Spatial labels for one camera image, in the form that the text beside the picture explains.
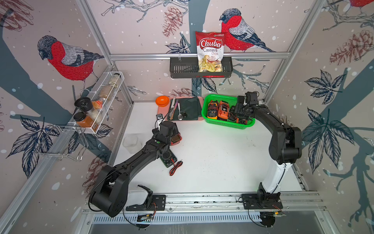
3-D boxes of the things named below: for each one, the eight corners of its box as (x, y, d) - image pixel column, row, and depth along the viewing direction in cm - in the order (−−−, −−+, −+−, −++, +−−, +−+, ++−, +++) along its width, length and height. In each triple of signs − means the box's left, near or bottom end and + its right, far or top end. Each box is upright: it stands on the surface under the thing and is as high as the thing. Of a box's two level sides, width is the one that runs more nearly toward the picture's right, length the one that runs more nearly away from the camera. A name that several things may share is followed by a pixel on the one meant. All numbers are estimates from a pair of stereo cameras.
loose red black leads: (168, 173, 85) (167, 172, 83) (180, 160, 90) (179, 159, 89) (171, 176, 84) (170, 175, 82) (183, 163, 89) (182, 161, 88)
